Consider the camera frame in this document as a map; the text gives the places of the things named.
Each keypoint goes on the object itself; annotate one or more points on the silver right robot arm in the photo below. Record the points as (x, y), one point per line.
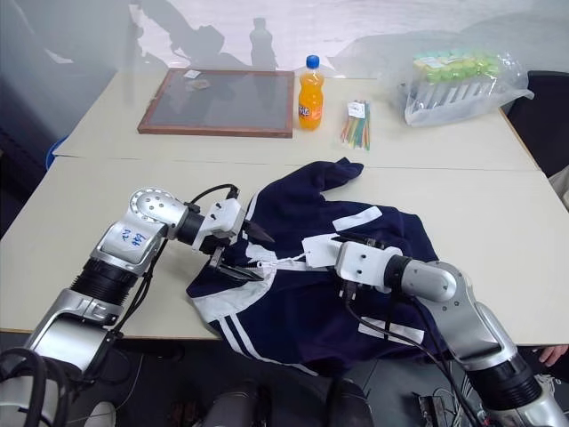
(467, 311)

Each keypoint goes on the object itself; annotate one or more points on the dark rounded shape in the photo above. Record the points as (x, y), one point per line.
(352, 402)
(231, 405)

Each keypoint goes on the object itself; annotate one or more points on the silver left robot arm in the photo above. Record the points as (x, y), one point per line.
(133, 242)

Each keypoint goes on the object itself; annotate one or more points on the plastic bag of bottles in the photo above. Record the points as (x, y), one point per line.
(458, 84)

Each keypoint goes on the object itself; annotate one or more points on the blue round object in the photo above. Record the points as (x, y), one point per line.
(51, 153)

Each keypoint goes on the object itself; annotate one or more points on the white paper jacket tag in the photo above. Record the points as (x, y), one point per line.
(316, 251)

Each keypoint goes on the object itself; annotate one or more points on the pack of coloured sticks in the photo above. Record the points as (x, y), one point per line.
(356, 124)

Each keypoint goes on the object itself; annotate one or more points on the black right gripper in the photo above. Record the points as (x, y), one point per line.
(374, 243)

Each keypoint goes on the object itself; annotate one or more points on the orange soda bottle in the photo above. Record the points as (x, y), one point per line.
(311, 95)

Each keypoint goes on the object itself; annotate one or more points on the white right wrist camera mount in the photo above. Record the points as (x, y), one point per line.
(361, 263)

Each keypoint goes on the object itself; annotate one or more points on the navy blue white-striped jacket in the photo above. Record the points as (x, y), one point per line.
(311, 307)

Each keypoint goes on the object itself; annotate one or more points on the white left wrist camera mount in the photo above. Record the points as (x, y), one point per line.
(222, 218)

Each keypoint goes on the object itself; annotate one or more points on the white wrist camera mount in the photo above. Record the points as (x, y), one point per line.
(222, 218)
(361, 263)

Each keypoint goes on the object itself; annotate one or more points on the wood-framed black chalkboard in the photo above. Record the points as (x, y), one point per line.
(222, 100)

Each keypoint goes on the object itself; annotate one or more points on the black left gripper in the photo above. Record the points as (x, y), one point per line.
(216, 254)

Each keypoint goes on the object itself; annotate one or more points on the person bare hand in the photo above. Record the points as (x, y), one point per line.
(555, 354)

